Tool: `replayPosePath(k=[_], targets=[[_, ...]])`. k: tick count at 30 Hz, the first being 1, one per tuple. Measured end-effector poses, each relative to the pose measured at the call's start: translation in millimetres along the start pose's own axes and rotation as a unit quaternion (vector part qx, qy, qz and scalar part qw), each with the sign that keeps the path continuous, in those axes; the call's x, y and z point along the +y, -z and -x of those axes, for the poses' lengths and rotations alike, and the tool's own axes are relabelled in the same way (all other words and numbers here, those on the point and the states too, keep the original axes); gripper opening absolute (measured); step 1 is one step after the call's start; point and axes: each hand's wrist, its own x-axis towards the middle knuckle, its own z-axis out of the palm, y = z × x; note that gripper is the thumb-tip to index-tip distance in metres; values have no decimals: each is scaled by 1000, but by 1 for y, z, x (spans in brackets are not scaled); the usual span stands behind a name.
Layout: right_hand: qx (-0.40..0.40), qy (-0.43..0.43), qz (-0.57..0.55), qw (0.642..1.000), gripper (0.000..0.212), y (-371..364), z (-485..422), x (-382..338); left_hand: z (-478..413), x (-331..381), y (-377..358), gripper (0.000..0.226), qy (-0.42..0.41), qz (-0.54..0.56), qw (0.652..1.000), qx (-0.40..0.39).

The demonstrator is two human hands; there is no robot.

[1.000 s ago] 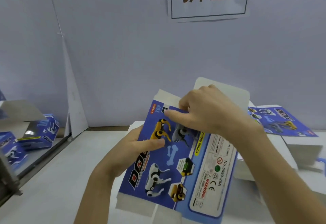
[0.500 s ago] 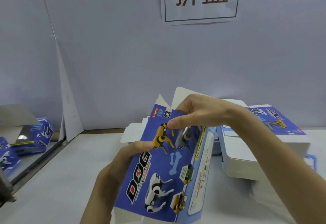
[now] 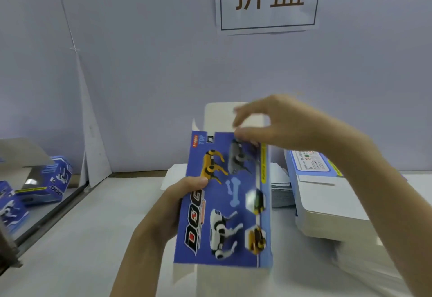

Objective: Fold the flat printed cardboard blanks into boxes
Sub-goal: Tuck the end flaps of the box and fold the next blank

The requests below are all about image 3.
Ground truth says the white paper wall sign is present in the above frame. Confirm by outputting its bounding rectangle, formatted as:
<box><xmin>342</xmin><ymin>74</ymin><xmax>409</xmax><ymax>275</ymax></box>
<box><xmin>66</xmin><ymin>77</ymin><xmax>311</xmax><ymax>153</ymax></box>
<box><xmin>214</xmin><ymin>0</ymin><xmax>328</xmax><ymax>35</ymax></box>

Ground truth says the pile of blue boxes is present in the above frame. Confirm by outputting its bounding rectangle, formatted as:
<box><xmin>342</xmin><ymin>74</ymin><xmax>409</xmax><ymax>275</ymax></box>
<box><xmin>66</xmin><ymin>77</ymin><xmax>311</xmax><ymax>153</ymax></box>
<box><xmin>0</xmin><ymin>137</ymin><xmax>74</xmax><ymax>235</ymax></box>

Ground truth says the stack of boxes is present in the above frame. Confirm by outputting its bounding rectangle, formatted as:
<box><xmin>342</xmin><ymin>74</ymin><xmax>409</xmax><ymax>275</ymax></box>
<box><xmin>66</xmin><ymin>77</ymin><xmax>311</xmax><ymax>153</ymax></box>
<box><xmin>283</xmin><ymin>148</ymin><xmax>414</xmax><ymax>296</ymax></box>
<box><xmin>160</xmin><ymin>162</ymin><xmax>297</xmax><ymax>208</ymax></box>

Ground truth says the person's left hand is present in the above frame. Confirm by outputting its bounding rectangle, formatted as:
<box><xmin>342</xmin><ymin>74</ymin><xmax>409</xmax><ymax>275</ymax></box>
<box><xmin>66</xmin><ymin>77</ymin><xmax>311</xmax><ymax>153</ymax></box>
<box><xmin>138</xmin><ymin>175</ymin><xmax>211</xmax><ymax>245</ymax></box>

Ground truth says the person's right hand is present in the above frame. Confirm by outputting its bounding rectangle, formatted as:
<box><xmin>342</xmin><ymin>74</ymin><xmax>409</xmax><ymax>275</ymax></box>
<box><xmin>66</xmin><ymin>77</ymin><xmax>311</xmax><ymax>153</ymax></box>
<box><xmin>231</xmin><ymin>94</ymin><xmax>352</xmax><ymax>154</ymax></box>

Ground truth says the blue dog-print cardboard box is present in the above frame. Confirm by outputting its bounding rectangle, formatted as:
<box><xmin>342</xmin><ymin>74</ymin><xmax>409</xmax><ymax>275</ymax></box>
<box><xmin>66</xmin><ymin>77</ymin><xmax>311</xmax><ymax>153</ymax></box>
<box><xmin>173</xmin><ymin>102</ymin><xmax>275</xmax><ymax>297</ymax></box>

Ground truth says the person's left forearm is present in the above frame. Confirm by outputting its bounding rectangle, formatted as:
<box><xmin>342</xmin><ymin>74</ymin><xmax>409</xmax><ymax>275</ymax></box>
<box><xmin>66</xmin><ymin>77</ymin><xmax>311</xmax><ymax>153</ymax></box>
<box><xmin>109</xmin><ymin>229</ymin><xmax>167</xmax><ymax>297</ymax></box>

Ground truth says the person's right forearm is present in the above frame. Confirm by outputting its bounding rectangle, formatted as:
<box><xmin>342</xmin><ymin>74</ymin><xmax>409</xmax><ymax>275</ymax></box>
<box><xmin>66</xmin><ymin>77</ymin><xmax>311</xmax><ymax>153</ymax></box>
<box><xmin>334</xmin><ymin>123</ymin><xmax>432</xmax><ymax>297</ymax></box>

